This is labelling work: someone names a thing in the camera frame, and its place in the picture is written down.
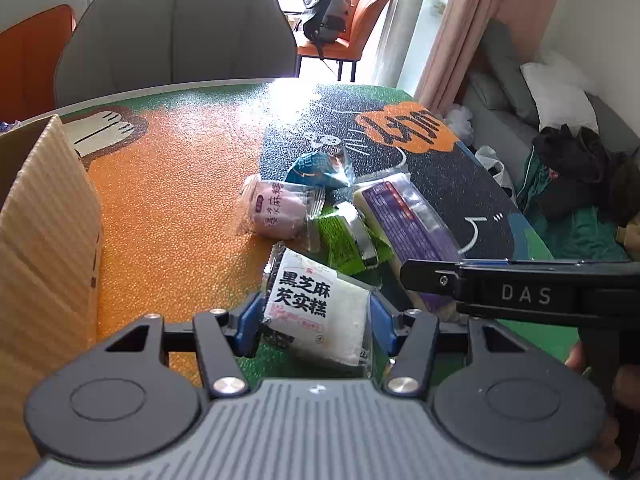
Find grey black backpack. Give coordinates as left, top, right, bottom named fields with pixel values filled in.
left=301, top=0, right=353, bottom=61

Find pink curtain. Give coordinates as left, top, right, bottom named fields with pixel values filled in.
left=415, top=0, right=568, bottom=111

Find grey upholstered chair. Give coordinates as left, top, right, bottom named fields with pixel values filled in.
left=54, top=0, right=299, bottom=108

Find cardboard box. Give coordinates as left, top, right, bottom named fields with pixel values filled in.
left=0, top=114, right=104, bottom=466

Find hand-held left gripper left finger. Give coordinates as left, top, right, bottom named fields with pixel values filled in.
left=92, top=292, right=264, bottom=402

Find pink mochi packet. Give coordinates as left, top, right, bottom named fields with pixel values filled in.
left=241, top=175, right=321, bottom=253

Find grey sofa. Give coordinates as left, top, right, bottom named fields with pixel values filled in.
left=462, top=19, right=640, bottom=171

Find colourful printed table mat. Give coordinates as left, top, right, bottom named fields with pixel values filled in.
left=0, top=82, right=581, bottom=391

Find white pillow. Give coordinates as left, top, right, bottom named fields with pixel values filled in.
left=520, top=50, right=600, bottom=133

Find purple snack packet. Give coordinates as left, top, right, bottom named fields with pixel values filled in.
left=352, top=174, right=463, bottom=321

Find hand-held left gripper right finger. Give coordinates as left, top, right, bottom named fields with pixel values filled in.
left=369, top=292, right=551, bottom=402

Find orange chair with black legs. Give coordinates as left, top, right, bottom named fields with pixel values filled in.
left=295, top=0, right=396, bottom=83

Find small green snack packet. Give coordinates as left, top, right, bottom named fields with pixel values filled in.
left=315, top=201, right=393, bottom=276

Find person's right hand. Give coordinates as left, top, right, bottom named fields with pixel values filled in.
left=565, top=342, right=640, bottom=478

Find white black cake packet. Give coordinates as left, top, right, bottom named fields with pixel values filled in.
left=260, top=246, right=376, bottom=367

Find crumpled white plastic bag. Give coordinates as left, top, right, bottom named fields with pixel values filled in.
left=445, top=105, right=475, bottom=146

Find white plastic bag, dark contents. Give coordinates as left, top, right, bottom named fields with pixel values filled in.
left=475, top=146, right=516, bottom=206

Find dark clothing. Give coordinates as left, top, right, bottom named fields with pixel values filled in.
left=531, top=124, right=626, bottom=221

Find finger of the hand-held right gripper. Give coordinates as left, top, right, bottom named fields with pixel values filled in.
left=400, top=258, right=463, bottom=307

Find teal snack packet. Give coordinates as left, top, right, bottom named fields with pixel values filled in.
left=285, top=147, right=355, bottom=191

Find green cloth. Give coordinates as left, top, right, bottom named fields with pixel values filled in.
left=517, top=145, right=636, bottom=261

